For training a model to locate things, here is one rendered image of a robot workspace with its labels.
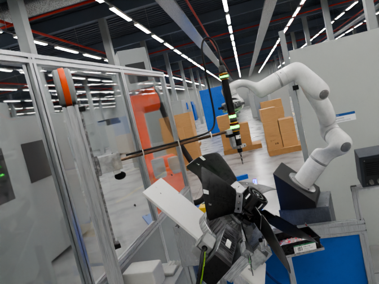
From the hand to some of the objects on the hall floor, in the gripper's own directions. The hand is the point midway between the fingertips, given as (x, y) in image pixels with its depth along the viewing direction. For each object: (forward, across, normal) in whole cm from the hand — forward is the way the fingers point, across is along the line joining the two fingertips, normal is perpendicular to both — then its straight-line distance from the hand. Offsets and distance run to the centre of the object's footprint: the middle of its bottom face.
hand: (229, 106), depth 166 cm
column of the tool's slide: (+41, -59, +165) cm, 180 cm away
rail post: (-36, +53, +165) cm, 177 cm away
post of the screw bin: (-18, +11, +165) cm, 166 cm away
